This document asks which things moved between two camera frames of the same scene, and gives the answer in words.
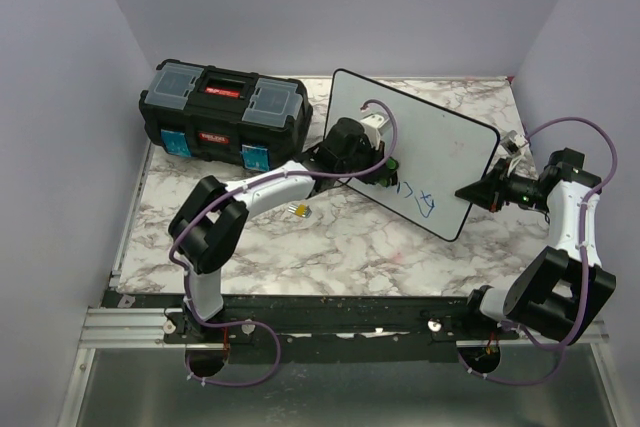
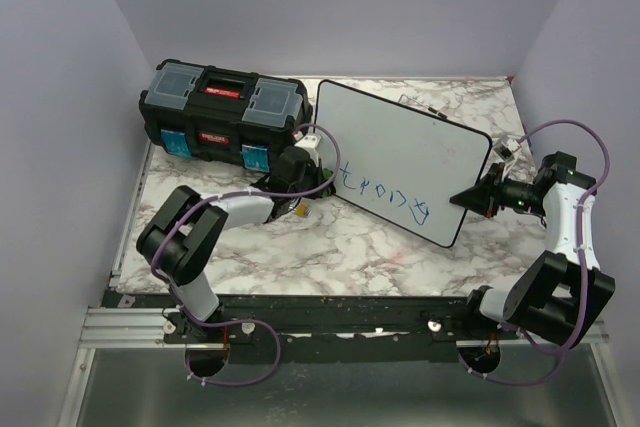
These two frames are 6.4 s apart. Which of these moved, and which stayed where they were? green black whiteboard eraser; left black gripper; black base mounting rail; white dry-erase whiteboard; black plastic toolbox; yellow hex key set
Moved: left black gripper; white dry-erase whiteboard; green black whiteboard eraser
Stayed: black base mounting rail; black plastic toolbox; yellow hex key set
